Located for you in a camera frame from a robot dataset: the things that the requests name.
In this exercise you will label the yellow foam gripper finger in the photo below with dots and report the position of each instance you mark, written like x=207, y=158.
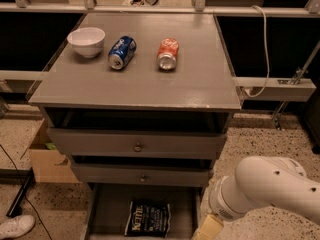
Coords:
x=210, y=226

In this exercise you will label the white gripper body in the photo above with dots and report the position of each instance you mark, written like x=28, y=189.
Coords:
x=222, y=206

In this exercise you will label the blue Kettle chip bag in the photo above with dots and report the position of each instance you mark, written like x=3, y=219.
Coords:
x=148, y=218

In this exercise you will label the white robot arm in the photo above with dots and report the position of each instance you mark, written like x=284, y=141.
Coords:
x=259, y=182

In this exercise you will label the grey middle drawer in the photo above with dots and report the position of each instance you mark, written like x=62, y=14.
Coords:
x=141, y=171

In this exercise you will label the grey drawer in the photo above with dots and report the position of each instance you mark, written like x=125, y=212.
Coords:
x=109, y=210
x=141, y=171
x=156, y=134

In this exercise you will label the grey bottom drawer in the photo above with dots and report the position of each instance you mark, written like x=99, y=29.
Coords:
x=109, y=210

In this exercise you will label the grey drawer cabinet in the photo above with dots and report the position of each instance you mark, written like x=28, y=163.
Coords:
x=152, y=130

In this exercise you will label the grey top drawer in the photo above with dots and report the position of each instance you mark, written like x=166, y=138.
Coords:
x=156, y=134

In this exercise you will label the orange soda can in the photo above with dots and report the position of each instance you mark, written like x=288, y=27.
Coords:
x=167, y=54

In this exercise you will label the cardboard box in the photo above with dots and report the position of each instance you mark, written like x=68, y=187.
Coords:
x=48, y=164

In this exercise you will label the blue soda can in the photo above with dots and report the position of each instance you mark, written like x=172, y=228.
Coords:
x=122, y=52

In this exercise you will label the white sneaker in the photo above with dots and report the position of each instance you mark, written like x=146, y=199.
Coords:
x=16, y=227

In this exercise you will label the white ceramic bowl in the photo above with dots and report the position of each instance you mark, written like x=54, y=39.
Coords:
x=87, y=42

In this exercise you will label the black floor bar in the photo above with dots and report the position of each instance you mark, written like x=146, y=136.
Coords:
x=25, y=178

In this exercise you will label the metal railing frame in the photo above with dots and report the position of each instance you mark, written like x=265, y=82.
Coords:
x=160, y=7

